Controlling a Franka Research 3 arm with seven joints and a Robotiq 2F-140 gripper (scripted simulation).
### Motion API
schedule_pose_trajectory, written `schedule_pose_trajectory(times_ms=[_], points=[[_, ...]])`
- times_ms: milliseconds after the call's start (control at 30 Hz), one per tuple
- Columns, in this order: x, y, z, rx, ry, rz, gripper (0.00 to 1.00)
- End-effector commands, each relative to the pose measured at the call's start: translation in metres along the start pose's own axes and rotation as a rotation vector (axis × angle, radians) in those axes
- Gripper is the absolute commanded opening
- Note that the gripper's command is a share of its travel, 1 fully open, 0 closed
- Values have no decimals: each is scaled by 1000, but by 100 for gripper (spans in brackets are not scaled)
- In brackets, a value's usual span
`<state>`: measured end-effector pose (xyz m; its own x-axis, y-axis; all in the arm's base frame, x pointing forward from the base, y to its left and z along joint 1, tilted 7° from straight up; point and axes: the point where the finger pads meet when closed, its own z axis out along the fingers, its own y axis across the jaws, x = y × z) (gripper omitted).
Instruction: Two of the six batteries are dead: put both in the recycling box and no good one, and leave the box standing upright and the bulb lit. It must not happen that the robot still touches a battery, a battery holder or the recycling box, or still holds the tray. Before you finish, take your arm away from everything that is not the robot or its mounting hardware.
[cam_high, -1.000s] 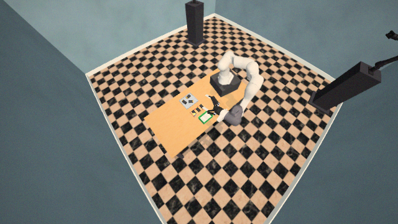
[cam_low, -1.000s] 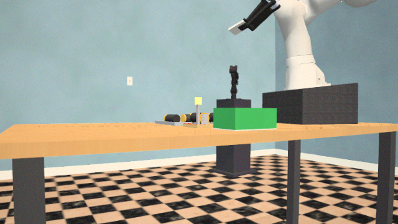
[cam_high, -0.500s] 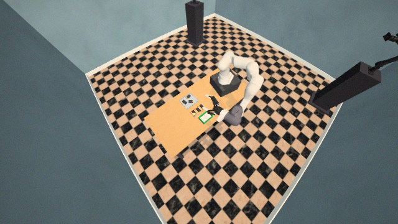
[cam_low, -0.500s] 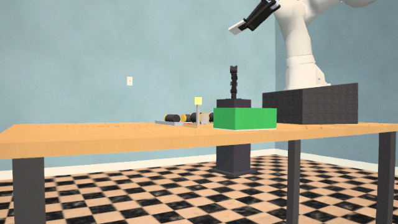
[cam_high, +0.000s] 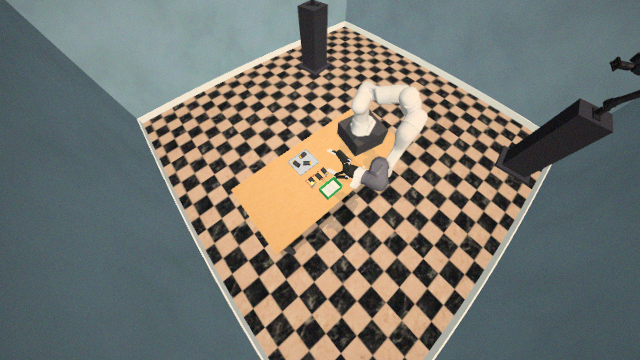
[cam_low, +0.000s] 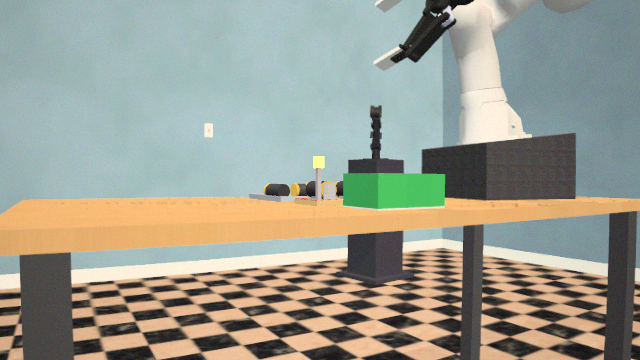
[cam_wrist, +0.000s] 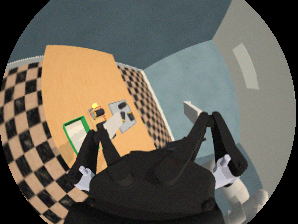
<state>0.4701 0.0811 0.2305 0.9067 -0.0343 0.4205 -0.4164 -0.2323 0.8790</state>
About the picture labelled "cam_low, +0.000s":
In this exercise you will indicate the green box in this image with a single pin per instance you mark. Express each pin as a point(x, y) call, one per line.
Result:
point(393, 191)

